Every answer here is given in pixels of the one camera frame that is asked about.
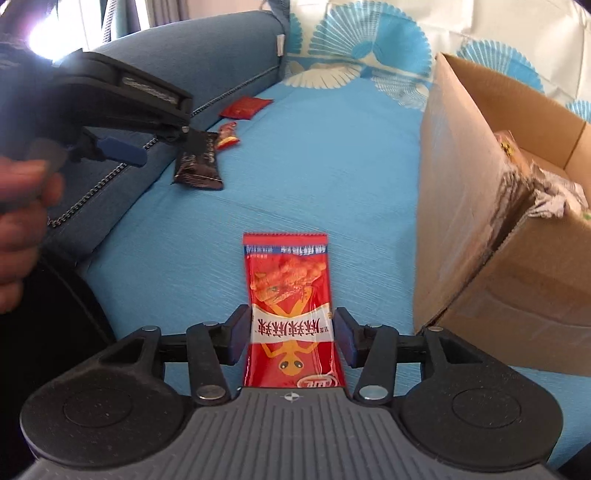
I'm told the square red snack packet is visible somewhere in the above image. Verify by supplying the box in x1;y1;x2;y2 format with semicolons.
219;97;274;120

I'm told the cardboard box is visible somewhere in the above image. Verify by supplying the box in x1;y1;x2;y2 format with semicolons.
412;52;591;377

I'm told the tan printed snack packet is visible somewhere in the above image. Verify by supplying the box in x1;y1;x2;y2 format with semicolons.
493;129;522;161

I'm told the small red snack packet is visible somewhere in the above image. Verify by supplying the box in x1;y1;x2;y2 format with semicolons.
216;121;241;151

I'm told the person's left hand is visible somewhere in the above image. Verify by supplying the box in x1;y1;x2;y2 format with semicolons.
0;156;65;315

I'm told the grey curtain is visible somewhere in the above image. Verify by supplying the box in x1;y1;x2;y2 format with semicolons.
78;0;153;47

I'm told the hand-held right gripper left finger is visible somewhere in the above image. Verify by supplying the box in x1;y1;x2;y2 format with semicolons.
99;305;253;407

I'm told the dark brown snack packet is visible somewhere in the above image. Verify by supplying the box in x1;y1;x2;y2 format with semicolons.
172;129;225;191

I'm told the blue fabric sofa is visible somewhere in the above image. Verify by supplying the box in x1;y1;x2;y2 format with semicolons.
0;0;293;273

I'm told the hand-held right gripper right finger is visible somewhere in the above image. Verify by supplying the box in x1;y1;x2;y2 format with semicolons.
333;307;498;402

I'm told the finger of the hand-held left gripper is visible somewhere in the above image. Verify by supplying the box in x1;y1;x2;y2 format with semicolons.
69;128;148;168
154;121;192;145

